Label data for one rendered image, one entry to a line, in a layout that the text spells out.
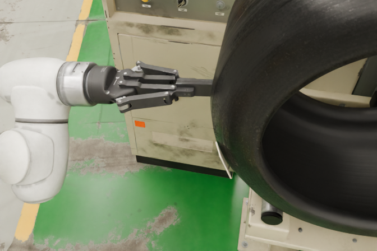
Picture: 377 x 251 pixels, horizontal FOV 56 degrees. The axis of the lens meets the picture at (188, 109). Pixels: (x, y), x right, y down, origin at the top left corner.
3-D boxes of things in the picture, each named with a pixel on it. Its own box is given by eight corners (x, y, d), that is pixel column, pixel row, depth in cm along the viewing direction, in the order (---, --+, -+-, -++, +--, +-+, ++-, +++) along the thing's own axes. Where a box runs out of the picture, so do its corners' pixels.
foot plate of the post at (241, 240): (243, 198, 177) (244, 194, 174) (298, 208, 173) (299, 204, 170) (237, 250, 159) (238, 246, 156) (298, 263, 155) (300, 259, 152)
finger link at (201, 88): (176, 80, 65) (175, 83, 64) (214, 82, 63) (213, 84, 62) (179, 92, 67) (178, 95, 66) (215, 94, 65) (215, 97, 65)
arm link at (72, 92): (71, 51, 71) (98, 51, 70) (87, 85, 77) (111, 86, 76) (50, 81, 65) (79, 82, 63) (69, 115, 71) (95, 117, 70)
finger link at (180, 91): (167, 86, 65) (163, 97, 63) (194, 87, 64) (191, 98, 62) (169, 92, 66) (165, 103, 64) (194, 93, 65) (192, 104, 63)
